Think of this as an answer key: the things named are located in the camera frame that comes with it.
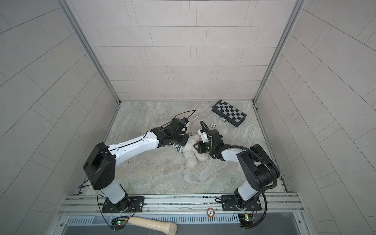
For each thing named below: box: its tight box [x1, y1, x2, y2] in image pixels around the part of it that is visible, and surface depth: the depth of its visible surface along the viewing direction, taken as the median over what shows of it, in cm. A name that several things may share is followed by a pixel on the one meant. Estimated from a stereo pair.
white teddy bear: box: [183, 133, 211, 168], surface depth 83 cm
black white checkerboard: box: [211, 98, 248, 128], surface depth 107 cm
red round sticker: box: [206, 207, 215, 218], surface depth 71 cm
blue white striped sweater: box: [172, 142, 184, 154], surface depth 85 cm
